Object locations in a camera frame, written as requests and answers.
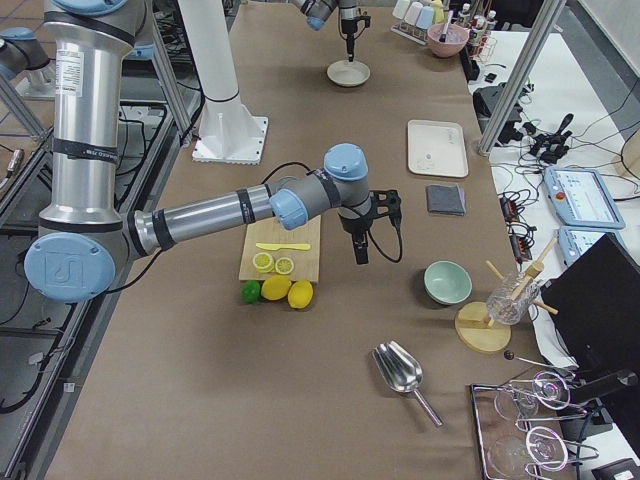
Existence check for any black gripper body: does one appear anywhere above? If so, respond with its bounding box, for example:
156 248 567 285
339 15 360 39
339 213 373 250

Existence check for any white round plate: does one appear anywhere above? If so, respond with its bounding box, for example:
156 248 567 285
326 60 370 88

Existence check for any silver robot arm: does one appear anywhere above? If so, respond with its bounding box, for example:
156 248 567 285
24 1 374 303
293 0 369 62

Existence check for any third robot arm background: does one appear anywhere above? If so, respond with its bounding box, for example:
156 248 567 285
1 27 50 81

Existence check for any white rectangular tray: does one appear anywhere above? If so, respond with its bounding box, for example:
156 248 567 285
407 120 469 178

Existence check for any black wood-look tray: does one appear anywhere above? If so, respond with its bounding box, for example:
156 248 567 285
469 384 576 479

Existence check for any cream cup in rack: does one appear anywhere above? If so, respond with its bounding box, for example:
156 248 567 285
392 0 411 20

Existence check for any blue cup in rack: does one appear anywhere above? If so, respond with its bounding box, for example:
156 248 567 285
416 5 434 31

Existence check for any yellow lemon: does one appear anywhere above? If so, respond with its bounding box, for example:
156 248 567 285
261 274 292 301
287 280 314 309

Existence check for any lemon slice right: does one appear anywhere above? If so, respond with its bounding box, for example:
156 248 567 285
274 257 295 275

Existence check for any lemon slice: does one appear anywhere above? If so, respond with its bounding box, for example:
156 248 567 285
252 251 275 273
274 257 295 275

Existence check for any bamboo cutting board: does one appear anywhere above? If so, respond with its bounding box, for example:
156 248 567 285
238 217 321 283

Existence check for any grey folded cloth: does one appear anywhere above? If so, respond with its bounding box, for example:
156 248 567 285
426 184 466 216

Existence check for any mint green bowl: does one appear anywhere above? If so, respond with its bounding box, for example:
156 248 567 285
423 260 472 305

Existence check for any yellow plastic knife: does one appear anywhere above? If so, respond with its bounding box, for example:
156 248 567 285
255 242 311 251

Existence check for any lemon slice left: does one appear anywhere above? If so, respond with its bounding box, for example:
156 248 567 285
252 251 275 273

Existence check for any pink mixing bowl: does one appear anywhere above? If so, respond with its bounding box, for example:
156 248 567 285
427 23 469 58

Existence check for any green lime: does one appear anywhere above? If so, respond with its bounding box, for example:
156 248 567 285
241 280 261 304

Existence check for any silver metal scoop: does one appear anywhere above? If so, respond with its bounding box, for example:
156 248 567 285
372 340 444 428

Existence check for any bamboo cup tree stand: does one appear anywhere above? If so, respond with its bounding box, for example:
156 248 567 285
455 237 558 354

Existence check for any clear textured glass cup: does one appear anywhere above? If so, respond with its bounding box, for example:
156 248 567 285
486 271 540 325

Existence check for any black clamp tool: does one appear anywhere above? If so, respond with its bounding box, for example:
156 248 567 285
529 113 574 165

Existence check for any blue teach pendant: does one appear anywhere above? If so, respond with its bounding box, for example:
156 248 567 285
557 226 607 267
543 167 626 230

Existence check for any clear wine glass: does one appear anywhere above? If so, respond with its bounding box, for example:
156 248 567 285
494 371 570 421
487 426 569 479

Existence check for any chrome wine glass holder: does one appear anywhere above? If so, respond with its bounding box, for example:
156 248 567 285
507 370 600 469

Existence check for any black monitor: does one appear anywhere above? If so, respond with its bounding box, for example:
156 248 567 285
542 234 639 375

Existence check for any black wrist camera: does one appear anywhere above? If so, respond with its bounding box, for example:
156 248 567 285
370 190 402 229

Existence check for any red wire bottle rack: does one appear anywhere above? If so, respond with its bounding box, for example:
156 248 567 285
467 23 497 64

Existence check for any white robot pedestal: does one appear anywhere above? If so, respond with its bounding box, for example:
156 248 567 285
178 0 268 165

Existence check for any aluminium frame post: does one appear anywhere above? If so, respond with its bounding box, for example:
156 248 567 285
478 0 566 158

